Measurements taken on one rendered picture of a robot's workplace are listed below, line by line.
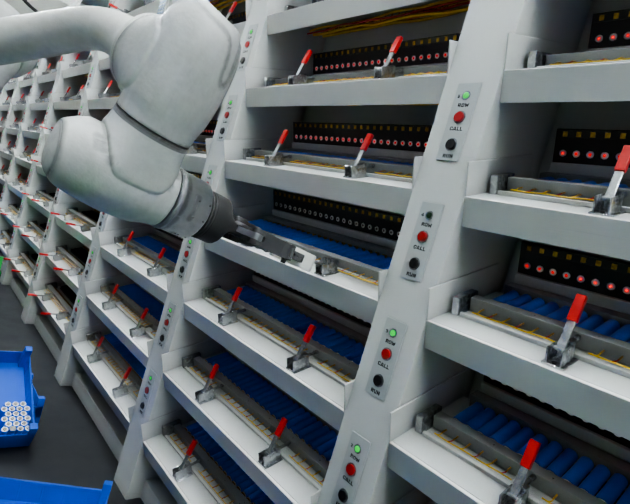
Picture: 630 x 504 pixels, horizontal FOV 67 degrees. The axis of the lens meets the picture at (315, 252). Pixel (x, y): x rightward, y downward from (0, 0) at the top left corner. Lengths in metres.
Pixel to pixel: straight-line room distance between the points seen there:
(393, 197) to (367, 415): 0.35
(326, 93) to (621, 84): 0.54
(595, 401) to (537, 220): 0.23
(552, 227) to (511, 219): 0.06
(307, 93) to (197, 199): 0.48
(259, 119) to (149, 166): 0.71
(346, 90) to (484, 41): 0.29
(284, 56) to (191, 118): 0.77
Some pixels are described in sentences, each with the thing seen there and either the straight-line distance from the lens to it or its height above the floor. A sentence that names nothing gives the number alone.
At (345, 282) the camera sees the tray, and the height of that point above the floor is 0.74.
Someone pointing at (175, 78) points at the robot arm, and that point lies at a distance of 0.60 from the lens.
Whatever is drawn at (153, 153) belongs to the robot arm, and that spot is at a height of 0.84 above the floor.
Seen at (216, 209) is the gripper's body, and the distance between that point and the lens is 0.70.
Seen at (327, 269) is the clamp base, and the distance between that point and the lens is 0.89.
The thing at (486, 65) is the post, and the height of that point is 1.12.
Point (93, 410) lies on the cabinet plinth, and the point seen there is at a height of 0.03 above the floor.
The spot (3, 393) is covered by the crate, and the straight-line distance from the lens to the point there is 1.74.
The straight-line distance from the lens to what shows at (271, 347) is 1.01.
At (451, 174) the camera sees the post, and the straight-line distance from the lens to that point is 0.75.
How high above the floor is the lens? 0.80
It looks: 2 degrees down
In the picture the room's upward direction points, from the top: 17 degrees clockwise
